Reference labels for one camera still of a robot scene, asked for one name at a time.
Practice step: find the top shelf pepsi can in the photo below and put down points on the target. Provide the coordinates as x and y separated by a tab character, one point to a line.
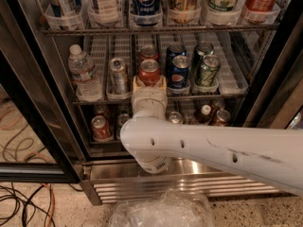
145	12

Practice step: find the red coke can rear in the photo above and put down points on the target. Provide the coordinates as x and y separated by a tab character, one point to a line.
148	52

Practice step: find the red coke can front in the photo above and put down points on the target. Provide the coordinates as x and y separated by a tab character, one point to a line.
149	72

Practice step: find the red coke can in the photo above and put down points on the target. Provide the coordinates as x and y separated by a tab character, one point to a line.
149	72
148	52

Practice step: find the bottom shelf silver green can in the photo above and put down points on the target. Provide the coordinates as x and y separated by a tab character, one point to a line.
175	118

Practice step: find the green soda can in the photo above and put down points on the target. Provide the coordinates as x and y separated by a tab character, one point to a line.
207	70
201	49

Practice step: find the blue pepsi can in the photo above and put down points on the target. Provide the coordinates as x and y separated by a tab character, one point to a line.
173	50
178	72

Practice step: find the bottom shelf brown bottle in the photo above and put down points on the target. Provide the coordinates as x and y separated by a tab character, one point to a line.
203	115

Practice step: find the top shelf white bottle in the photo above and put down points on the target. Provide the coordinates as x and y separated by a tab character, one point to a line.
103	13

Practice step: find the blue pepsi can rear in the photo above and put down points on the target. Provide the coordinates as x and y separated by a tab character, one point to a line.
173	50

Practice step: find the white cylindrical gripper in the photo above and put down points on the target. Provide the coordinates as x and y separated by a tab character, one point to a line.
149	96

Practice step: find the green soda can front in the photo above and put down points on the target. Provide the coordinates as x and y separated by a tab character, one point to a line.
207	70

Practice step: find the right glass fridge door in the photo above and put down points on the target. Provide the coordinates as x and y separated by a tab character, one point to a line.
276	94

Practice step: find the empty clear shelf tray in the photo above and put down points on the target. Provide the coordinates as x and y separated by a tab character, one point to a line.
230	77

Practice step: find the glass fridge door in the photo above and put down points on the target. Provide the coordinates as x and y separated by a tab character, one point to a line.
276	94
34	73

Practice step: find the green soda can rear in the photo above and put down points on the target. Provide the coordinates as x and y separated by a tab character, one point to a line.
201	49

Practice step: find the top shelf brown can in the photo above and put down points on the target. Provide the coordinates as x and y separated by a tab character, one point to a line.
182	11

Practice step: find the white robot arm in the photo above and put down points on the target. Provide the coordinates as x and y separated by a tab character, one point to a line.
270	156

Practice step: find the bottom shelf red can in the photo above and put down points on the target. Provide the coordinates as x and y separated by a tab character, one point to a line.
100	127

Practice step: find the clear water bottle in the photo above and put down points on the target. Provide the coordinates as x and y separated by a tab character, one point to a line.
85	74

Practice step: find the clear plastic bag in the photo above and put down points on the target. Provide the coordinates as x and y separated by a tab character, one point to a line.
172	209

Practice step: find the left glass fridge door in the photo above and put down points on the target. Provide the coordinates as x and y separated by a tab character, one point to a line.
34	73

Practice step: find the bottom shelf bronze can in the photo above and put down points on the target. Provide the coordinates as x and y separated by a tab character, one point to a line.
221	118

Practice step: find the silver soda can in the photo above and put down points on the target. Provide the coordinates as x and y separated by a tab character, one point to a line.
119	75

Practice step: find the blue pepsi can front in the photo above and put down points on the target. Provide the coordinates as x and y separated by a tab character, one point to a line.
178	72

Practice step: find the steel fridge bottom grille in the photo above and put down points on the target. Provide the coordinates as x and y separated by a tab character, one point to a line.
111	181

